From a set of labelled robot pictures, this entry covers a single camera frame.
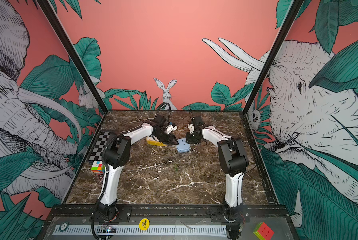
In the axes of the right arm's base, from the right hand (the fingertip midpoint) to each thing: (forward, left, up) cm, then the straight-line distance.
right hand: (185, 138), depth 98 cm
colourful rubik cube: (-50, -35, -1) cm, 61 cm away
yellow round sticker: (-47, +20, -5) cm, 51 cm away
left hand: (-2, +5, 0) cm, 6 cm away
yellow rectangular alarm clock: (+1, +24, -3) cm, 24 cm away
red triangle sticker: (-24, +50, -4) cm, 56 cm away
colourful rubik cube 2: (-21, +51, +1) cm, 55 cm away
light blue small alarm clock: (-4, +2, -3) cm, 6 cm away
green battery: (-19, +6, -5) cm, 21 cm away
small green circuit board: (-49, +37, -5) cm, 62 cm away
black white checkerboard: (-11, +56, -2) cm, 58 cm away
